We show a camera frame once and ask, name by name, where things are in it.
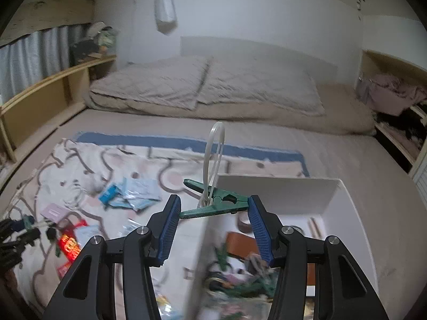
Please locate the beige folded duvet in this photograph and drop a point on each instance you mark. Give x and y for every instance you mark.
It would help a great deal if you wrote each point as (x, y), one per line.
(340, 115)

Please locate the pink clothes pile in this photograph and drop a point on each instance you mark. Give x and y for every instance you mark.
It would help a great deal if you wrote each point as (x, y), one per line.
(390, 91)

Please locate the wooden side shelf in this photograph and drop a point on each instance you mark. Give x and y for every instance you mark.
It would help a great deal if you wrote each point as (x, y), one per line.
(50, 90)

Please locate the grey curtain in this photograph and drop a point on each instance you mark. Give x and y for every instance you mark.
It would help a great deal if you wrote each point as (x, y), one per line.
(36, 60)

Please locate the white headboard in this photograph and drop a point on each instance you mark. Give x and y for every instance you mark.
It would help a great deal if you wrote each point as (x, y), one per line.
(267, 50)

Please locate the wardrobe shelf niche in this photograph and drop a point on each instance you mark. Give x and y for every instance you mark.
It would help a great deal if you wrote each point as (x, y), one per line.
(380, 66)

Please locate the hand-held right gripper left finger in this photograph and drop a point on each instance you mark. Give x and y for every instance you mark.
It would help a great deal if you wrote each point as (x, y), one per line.
(168, 230)

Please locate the white and blue packet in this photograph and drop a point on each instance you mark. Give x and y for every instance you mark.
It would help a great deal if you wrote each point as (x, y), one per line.
(141, 188)

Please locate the dark clothes pile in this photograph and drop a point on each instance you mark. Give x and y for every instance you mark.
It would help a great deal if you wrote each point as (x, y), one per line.
(407, 125)

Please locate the printed blanket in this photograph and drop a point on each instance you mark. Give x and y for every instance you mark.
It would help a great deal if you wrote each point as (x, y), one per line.
(100, 160)

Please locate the red envelope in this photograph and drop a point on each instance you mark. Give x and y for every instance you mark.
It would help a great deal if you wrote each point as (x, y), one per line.
(70, 244)

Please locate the small blue packet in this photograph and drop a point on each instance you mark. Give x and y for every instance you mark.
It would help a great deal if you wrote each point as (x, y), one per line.
(110, 195)

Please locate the green clothespin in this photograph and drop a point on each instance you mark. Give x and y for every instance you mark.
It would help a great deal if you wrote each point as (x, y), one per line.
(223, 257)
(223, 203)

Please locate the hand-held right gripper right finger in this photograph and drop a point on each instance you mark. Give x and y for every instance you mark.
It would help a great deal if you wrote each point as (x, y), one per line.
(262, 233)

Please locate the pink card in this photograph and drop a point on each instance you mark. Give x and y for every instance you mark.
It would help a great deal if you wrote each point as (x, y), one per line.
(53, 211)

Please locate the clutter on side shelf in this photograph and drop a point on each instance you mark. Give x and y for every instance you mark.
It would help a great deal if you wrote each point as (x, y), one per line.
(96, 41)

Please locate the bed mattress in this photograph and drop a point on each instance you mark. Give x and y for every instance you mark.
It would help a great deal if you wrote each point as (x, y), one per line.
(350, 160)

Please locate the white wall-hung pouch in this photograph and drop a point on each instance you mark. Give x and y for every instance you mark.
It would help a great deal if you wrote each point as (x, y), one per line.
(165, 10)

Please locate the brown leather piece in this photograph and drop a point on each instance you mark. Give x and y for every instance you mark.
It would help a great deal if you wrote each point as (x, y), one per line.
(238, 244)
(312, 273)

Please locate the white storage box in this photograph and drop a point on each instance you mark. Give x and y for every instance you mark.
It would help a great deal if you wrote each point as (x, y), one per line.
(283, 193)

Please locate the beige quilted pillow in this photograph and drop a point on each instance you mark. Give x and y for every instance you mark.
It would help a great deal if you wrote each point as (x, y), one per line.
(150, 80)
(260, 90)

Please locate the brown tape roll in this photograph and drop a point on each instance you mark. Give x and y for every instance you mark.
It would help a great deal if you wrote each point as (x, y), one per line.
(245, 222)

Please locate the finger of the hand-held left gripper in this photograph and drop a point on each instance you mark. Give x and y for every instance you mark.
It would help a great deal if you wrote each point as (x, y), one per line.
(20, 241)
(20, 225)

